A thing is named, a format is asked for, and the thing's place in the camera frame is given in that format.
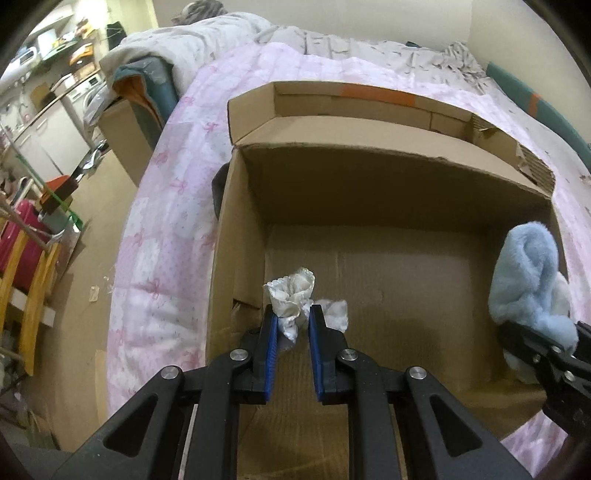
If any black cloth bundle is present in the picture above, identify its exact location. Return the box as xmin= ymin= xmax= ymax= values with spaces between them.
xmin=211 ymin=162 xmax=229 ymax=219

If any pink patterned quilt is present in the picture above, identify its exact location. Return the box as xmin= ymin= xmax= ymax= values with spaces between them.
xmin=108 ymin=43 xmax=590 ymax=479

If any yellow wooden chair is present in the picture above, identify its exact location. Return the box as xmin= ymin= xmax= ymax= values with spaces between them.
xmin=1 ymin=231 xmax=61 ymax=377

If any grey tabby cat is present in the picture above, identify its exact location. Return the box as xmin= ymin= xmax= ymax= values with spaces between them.
xmin=171 ymin=0 xmax=227 ymax=26

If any white sock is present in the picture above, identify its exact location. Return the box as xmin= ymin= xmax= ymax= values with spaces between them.
xmin=315 ymin=299 xmax=349 ymax=333

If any white washing machine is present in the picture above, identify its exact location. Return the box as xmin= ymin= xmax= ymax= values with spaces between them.
xmin=60 ymin=73 xmax=106 ymax=145

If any white kitchen cabinet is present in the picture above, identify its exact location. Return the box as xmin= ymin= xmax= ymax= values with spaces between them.
xmin=15 ymin=102 xmax=90 ymax=182

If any green handled mop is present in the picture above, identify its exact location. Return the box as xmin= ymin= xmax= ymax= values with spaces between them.
xmin=1 ymin=125 xmax=85 ymax=233

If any open cardboard box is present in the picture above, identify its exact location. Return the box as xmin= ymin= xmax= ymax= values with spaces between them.
xmin=185 ymin=82 xmax=554 ymax=479

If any light blue fluffy sock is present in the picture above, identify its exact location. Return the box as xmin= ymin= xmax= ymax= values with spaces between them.
xmin=486 ymin=221 xmax=579 ymax=384

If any brown cardboard bedside box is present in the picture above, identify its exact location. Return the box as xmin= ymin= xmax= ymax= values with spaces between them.
xmin=98 ymin=99 xmax=153 ymax=187

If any grey white blanket pile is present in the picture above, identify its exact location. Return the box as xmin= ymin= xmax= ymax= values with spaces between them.
xmin=100 ymin=12 xmax=271 ymax=96

